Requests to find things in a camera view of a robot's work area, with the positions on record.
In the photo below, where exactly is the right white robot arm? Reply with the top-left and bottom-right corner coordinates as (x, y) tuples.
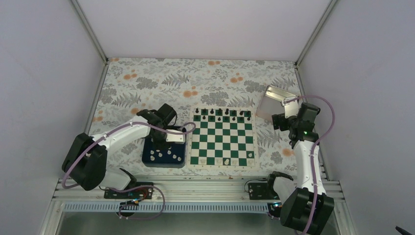
(265, 101), (334, 235)

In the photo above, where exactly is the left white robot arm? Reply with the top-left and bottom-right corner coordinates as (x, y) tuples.
(61, 104), (185, 198)

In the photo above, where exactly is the green white chess board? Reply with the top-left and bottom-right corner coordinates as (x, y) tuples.
(186, 107), (259, 170)

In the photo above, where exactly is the black chess pieces row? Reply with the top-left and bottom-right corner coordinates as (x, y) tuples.
(192, 108), (254, 123)

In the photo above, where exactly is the silver metal tin box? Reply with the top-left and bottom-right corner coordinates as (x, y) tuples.
(256, 85), (297, 121)

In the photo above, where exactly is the dark blue plastic tray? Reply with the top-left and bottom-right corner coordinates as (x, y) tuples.
(141, 127), (186, 168)

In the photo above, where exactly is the floral patterned table mat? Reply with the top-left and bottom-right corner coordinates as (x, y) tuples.
(90, 58), (300, 176)

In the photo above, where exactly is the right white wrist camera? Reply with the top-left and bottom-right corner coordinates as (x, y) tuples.
(281, 96), (299, 118)

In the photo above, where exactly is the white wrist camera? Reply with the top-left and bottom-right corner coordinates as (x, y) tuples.
(165, 130), (186, 144)
(281, 96), (299, 118)

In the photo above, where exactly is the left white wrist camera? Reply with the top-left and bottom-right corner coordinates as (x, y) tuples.
(165, 130), (186, 144)

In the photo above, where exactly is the aluminium rail frame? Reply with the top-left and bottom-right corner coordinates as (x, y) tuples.
(51, 175), (345, 213)

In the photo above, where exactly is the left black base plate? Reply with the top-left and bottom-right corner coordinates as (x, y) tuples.
(103, 187), (153, 200)

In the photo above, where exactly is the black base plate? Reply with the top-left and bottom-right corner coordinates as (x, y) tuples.
(103, 187), (153, 200)
(248, 182), (279, 200)

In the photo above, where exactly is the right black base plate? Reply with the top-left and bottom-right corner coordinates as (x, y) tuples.
(248, 182), (279, 200)

